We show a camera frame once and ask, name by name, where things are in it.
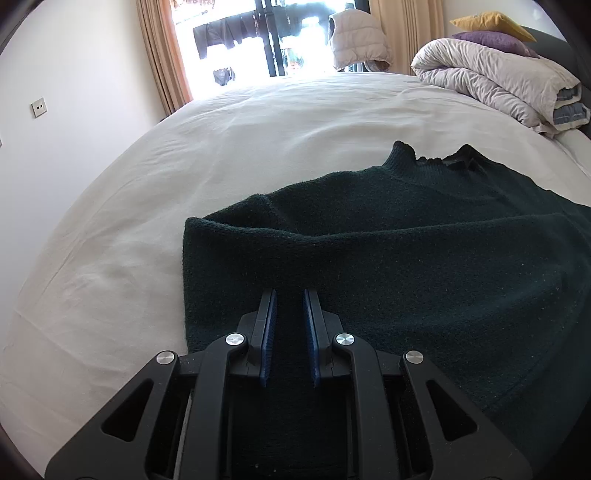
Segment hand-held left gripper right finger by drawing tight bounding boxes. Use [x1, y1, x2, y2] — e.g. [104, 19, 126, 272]
[302, 289, 533, 480]

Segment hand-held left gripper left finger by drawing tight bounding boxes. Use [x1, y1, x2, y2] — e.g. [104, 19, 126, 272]
[45, 289, 278, 480]

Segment dark green knit sweater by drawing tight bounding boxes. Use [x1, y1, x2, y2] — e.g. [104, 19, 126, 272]
[182, 141, 591, 480]

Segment bed with white sheet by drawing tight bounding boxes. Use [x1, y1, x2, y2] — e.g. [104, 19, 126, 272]
[0, 74, 591, 462]

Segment white puffer vest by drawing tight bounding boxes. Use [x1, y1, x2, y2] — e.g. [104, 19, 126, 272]
[328, 9, 392, 72]

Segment tan curtain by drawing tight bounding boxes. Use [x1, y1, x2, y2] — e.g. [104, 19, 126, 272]
[135, 0, 194, 116]
[369, 0, 445, 75]

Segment folded beige duvet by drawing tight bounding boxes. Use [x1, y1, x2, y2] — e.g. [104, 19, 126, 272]
[411, 38, 591, 139]

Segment purple pillow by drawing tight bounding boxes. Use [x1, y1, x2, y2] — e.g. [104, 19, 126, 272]
[451, 31, 541, 58]

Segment yellow pillow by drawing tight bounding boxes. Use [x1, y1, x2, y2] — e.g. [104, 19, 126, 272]
[450, 11, 536, 43]

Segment dark grey upholstered headboard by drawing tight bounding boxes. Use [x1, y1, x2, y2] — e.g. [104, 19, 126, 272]
[524, 25, 591, 144]

